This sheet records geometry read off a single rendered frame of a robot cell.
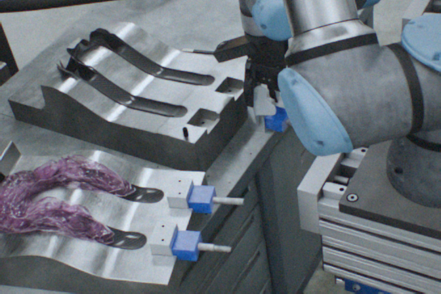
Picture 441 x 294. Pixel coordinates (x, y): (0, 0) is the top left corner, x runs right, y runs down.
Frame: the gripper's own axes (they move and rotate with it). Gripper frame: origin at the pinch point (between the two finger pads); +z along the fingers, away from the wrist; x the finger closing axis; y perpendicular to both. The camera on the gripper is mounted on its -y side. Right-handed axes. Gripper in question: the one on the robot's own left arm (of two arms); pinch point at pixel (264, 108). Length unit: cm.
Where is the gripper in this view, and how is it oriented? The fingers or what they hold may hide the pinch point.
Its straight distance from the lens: 149.7
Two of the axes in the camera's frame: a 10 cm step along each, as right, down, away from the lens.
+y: 8.3, 2.6, -4.9
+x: 5.3, -6.0, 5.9
